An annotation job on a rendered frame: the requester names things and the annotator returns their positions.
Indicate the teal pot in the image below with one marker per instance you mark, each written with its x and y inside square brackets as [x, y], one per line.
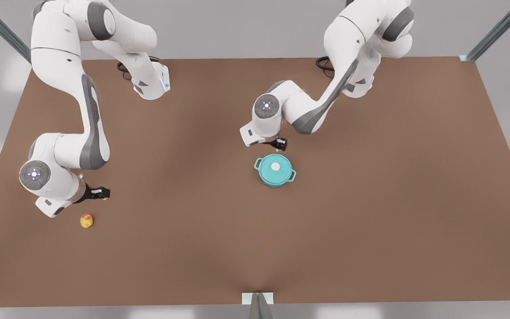
[276, 175]

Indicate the teal pot lid white knob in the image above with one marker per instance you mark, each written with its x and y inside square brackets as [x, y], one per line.
[275, 167]

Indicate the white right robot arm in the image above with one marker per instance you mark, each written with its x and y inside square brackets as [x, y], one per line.
[91, 128]

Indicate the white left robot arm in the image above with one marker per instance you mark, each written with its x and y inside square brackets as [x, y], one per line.
[312, 106]

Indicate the silver frame post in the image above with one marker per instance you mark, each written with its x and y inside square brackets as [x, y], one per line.
[259, 305]
[2, 29]
[496, 29]

